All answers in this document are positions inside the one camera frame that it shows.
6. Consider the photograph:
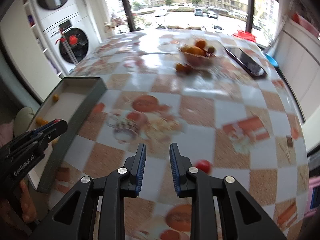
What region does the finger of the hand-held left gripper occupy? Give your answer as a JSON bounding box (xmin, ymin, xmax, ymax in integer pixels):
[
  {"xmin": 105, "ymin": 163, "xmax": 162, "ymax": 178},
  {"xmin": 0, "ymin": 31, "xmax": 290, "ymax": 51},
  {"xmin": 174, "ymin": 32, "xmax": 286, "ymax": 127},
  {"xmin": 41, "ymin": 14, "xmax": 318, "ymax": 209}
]
[
  {"xmin": 31, "ymin": 119, "xmax": 62, "ymax": 137},
  {"xmin": 37, "ymin": 122, "xmax": 68, "ymax": 143}
]

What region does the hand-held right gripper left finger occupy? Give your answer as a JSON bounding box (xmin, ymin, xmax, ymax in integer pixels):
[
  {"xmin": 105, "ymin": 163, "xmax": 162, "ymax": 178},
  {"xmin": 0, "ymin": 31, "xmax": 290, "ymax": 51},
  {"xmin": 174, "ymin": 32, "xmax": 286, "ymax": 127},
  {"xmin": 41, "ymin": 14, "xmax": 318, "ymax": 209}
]
[{"xmin": 31, "ymin": 144, "xmax": 147, "ymax": 240}]

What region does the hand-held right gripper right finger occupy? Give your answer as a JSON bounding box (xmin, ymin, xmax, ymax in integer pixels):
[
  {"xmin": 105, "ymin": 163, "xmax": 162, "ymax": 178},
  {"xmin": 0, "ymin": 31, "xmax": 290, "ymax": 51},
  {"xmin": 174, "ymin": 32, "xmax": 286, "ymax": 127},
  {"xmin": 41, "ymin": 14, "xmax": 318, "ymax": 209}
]
[{"xmin": 169, "ymin": 143, "xmax": 287, "ymax": 240}]

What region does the grey shallow cardboard box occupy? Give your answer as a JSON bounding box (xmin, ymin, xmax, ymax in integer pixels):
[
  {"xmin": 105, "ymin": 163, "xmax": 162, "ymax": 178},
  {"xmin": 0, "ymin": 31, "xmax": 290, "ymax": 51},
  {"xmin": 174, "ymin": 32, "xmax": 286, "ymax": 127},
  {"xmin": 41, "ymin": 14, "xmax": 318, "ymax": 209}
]
[{"xmin": 26, "ymin": 76, "xmax": 108, "ymax": 193}]

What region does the clear glass bowl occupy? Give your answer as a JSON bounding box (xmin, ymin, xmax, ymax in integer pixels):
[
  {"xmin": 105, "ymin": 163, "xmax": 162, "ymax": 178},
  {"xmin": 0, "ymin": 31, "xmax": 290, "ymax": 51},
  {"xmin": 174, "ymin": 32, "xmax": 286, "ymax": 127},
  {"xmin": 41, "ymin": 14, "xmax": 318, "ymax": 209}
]
[{"xmin": 178, "ymin": 38, "xmax": 223, "ymax": 71}]

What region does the pile of oranges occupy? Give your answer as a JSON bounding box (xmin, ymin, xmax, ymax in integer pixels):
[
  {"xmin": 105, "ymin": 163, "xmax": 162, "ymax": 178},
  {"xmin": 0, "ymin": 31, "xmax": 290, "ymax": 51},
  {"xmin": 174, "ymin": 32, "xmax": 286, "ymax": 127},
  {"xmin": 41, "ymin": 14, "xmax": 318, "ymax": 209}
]
[{"xmin": 180, "ymin": 39, "xmax": 209, "ymax": 57}]

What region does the person's left hand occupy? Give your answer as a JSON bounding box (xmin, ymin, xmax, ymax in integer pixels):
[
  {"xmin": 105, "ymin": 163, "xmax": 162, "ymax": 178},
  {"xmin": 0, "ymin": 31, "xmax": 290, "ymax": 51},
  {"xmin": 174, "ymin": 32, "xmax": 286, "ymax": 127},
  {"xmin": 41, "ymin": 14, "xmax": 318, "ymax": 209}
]
[{"xmin": 20, "ymin": 180, "xmax": 38, "ymax": 223}]

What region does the pale green cushion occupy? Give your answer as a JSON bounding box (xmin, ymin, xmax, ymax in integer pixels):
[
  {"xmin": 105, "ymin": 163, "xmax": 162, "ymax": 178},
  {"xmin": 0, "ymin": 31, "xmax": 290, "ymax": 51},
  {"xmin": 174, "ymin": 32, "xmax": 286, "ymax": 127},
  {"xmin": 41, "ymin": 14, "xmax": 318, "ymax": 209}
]
[{"xmin": 14, "ymin": 107, "xmax": 34, "ymax": 137}]

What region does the pink cloth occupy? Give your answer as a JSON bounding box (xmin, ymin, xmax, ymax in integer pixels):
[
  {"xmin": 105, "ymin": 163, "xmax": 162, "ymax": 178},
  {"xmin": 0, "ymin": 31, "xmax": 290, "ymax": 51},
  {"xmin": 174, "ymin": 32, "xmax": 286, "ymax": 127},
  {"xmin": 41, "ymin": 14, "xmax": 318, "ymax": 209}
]
[{"xmin": 0, "ymin": 122, "xmax": 14, "ymax": 143}]

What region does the white front-load washing machine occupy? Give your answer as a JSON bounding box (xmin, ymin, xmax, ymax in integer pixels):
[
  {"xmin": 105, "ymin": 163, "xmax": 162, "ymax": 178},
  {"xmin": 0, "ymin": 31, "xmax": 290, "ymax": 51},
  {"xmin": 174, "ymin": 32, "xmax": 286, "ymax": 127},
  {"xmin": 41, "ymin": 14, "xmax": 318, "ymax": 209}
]
[{"xmin": 42, "ymin": 17, "xmax": 100, "ymax": 74}]

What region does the black tablet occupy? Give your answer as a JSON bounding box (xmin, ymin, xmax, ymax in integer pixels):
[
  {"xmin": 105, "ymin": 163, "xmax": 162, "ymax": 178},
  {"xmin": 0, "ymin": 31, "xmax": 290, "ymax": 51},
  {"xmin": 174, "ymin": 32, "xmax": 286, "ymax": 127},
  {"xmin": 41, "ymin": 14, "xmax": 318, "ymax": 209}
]
[{"xmin": 224, "ymin": 46, "xmax": 267, "ymax": 78}]

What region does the pink plastic stool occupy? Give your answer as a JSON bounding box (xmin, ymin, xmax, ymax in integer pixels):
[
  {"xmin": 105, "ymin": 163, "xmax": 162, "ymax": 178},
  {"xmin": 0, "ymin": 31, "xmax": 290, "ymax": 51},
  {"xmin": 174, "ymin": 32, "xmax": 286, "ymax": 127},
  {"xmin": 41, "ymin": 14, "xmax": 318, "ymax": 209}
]
[{"xmin": 308, "ymin": 176, "xmax": 320, "ymax": 214}]

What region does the blue plastic basin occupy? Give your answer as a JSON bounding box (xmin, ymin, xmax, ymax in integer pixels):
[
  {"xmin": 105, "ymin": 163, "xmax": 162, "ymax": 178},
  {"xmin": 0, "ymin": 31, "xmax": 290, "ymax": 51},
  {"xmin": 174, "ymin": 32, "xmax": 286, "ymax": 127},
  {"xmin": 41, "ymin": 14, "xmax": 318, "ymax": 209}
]
[{"xmin": 265, "ymin": 54, "xmax": 280, "ymax": 67}]

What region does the red bucket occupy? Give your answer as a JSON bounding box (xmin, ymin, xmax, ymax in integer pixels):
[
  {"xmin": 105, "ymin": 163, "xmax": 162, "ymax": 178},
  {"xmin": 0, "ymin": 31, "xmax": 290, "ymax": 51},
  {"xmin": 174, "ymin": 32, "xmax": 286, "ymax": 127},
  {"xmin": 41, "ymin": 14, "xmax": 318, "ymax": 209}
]
[{"xmin": 232, "ymin": 29, "xmax": 258, "ymax": 42}]

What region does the white cabinet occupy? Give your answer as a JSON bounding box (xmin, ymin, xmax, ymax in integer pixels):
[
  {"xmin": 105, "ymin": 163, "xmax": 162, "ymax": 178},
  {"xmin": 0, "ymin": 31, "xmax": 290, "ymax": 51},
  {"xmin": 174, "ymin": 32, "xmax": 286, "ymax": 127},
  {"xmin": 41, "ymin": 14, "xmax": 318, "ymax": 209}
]
[{"xmin": 276, "ymin": 17, "xmax": 320, "ymax": 123}]

